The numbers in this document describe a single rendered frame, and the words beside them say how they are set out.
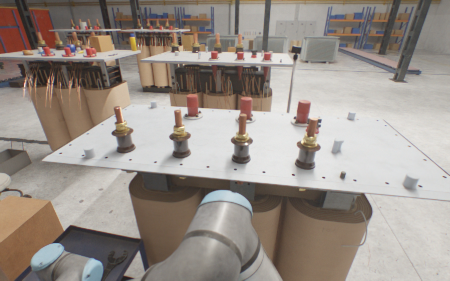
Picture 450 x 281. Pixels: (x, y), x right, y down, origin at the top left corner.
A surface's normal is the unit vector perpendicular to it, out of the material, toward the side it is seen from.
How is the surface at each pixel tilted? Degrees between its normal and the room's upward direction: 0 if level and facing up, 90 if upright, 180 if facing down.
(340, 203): 90
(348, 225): 90
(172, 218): 90
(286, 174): 0
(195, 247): 15
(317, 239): 90
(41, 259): 5
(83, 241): 0
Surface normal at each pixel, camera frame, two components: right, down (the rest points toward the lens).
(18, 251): 0.99, 0.07
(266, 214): 0.29, 0.44
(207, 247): 0.01, -0.78
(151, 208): -0.15, 0.45
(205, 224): -0.22, -0.89
